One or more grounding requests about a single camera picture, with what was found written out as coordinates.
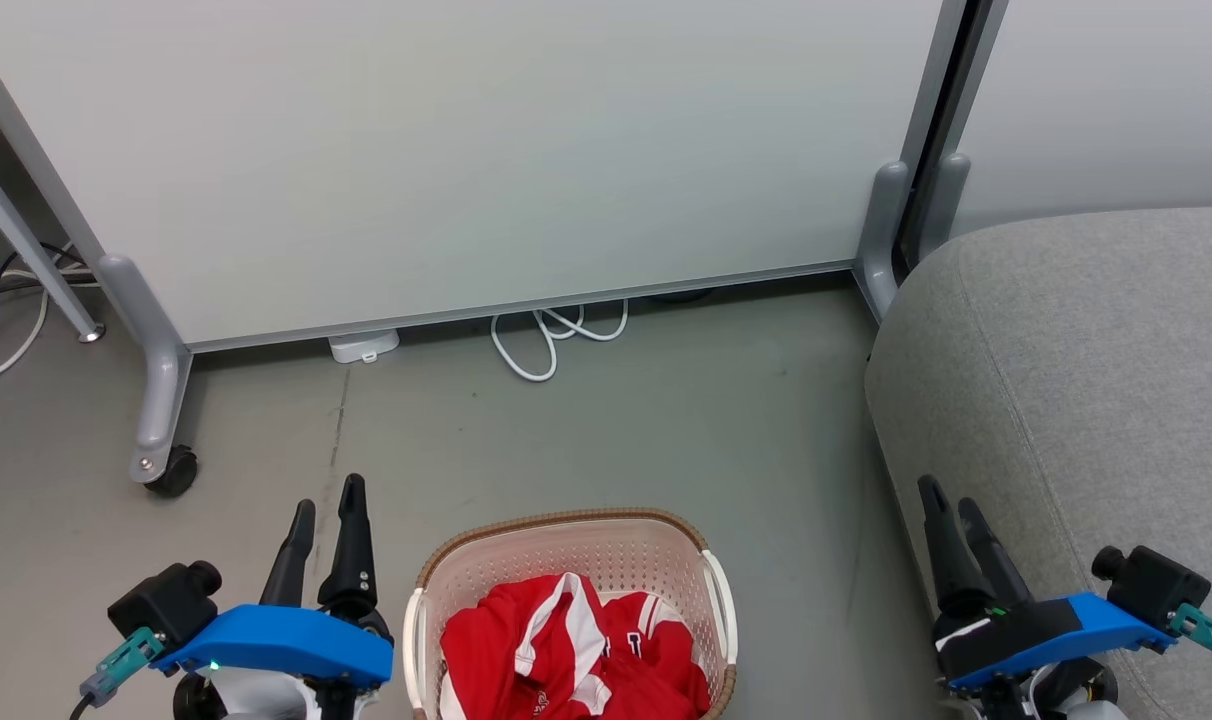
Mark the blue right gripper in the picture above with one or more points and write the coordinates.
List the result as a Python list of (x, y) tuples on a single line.
[(1056, 630)]

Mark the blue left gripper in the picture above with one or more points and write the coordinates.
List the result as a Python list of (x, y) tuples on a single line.
[(286, 640)]

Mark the red garment with white trim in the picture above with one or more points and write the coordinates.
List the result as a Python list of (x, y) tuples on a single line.
[(506, 650)]

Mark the red jersey with black print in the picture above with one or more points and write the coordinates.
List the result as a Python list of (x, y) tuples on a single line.
[(666, 655)]

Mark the grey fabric sofa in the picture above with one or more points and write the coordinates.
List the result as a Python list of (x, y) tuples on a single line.
[(1116, 380)]

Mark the black caster wheel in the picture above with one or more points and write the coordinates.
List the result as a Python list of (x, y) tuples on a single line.
[(176, 472)]

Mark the white power adapter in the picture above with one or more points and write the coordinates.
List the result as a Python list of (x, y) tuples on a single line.
[(364, 345)]

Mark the grey partition foot with caster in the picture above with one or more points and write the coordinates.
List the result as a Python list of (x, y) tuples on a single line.
[(161, 380)]

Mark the cream plastic laundry basket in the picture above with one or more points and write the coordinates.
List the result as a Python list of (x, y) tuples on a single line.
[(606, 550)]

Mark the large white partition panel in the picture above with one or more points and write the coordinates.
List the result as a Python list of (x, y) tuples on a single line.
[(466, 150)]

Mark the grey metal table leg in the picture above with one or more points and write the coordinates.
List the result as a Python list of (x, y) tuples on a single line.
[(26, 240)]

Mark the narrow white partition panel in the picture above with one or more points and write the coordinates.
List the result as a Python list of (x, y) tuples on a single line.
[(1106, 110)]

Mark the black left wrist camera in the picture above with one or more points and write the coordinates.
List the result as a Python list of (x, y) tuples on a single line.
[(166, 600)]

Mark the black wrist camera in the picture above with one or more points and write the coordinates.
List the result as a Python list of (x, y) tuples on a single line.
[(166, 600), (1156, 585)]

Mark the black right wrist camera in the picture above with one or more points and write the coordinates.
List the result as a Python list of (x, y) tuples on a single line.
[(1156, 585)]

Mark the teal left camera connector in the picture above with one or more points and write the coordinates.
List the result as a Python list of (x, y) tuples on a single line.
[(126, 660)]

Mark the teal camera connector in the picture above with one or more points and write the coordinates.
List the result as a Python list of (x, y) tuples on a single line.
[(1211, 632), (126, 660)]

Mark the teal right camera connector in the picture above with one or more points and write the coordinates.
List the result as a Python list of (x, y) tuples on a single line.
[(1211, 632)]

